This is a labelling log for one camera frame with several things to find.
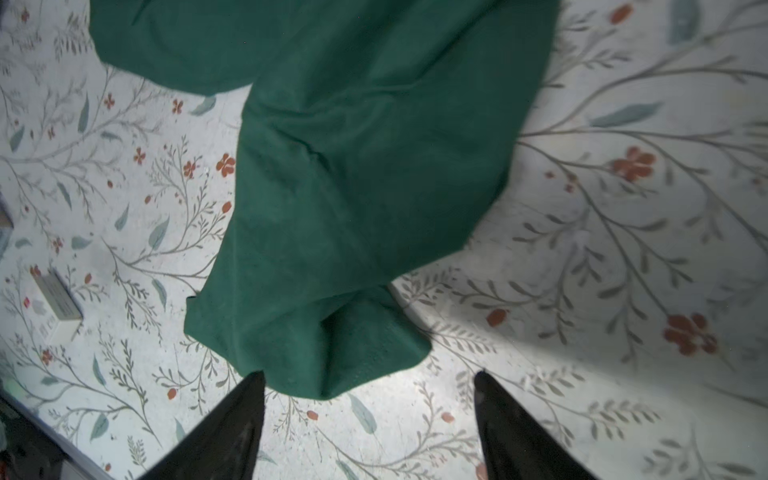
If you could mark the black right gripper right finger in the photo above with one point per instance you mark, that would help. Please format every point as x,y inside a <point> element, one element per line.
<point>515,446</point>

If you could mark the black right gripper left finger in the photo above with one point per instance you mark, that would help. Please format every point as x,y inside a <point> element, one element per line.
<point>225,445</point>

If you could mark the green t-shirt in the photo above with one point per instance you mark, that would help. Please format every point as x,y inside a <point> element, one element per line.
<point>375,136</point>

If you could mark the small white card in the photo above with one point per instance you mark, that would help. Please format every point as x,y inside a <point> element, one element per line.
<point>55,315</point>

